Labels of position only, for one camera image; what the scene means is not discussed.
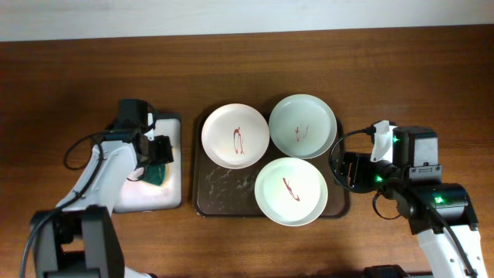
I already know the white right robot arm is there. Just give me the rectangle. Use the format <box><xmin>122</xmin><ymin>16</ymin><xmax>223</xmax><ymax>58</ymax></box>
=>
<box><xmin>328</xmin><ymin>127</ymin><xmax>487</xmax><ymax>277</ymax></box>

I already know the light green stained plate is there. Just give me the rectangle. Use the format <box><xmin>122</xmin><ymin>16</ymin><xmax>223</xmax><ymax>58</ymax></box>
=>
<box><xmin>269</xmin><ymin>94</ymin><xmax>337</xmax><ymax>159</ymax></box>

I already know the white stained plate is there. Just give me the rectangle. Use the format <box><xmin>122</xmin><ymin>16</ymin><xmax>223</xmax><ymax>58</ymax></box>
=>
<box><xmin>255</xmin><ymin>158</ymin><xmax>329</xmax><ymax>227</ymax></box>

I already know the green and yellow sponge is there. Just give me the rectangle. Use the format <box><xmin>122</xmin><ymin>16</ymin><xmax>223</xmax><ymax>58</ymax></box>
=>
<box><xmin>141</xmin><ymin>164</ymin><xmax>169</xmax><ymax>186</ymax></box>

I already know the pink stained plate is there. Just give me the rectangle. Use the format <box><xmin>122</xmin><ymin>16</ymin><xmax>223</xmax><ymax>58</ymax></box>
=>
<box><xmin>201</xmin><ymin>103</ymin><xmax>269</xmax><ymax>169</ymax></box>

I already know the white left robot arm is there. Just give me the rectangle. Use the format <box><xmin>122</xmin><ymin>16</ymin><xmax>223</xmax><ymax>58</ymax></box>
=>
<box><xmin>19</xmin><ymin>99</ymin><xmax>174</xmax><ymax>278</ymax></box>

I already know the black tray with white liner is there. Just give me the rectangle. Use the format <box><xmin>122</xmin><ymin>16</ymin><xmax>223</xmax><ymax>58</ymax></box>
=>
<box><xmin>113</xmin><ymin>114</ymin><xmax>182</xmax><ymax>213</ymax></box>

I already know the brown plastic tray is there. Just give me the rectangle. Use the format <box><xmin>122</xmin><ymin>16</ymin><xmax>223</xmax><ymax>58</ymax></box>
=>
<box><xmin>191</xmin><ymin>108</ymin><xmax>350</xmax><ymax>219</ymax></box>

